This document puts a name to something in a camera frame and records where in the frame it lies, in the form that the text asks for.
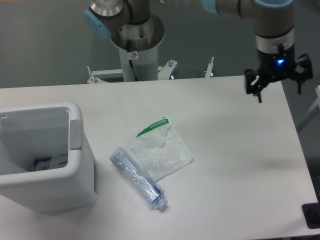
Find blue white packet in bin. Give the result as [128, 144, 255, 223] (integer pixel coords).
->
[31, 155, 68, 172]

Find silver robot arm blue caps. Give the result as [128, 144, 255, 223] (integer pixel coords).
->
[83, 0, 313, 97]

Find clear crushed plastic bottle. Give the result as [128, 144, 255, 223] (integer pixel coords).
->
[109, 147, 168, 211]

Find white pedestal base frame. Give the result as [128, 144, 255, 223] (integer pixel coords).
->
[86, 59, 178, 84]

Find white frame at right edge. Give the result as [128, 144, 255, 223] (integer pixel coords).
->
[296, 85, 320, 134]

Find black cable on pedestal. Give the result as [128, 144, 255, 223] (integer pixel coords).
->
[126, 39, 139, 82]

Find levelling foot bolt right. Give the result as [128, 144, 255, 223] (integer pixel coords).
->
[203, 56, 215, 78]

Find white plastic trash can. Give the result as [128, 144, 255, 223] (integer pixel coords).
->
[0, 102, 97, 212]

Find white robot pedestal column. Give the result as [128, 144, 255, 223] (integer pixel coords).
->
[110, 13, 165, 82]

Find clear wrapper green stripe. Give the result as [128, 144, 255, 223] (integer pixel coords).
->
[131, 116, 193, 182]

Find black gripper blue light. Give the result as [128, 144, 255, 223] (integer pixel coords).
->
[244, 44, 313, 104]

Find black clamp at table corner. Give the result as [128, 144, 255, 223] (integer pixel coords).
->
[302, 202, 320, 229]

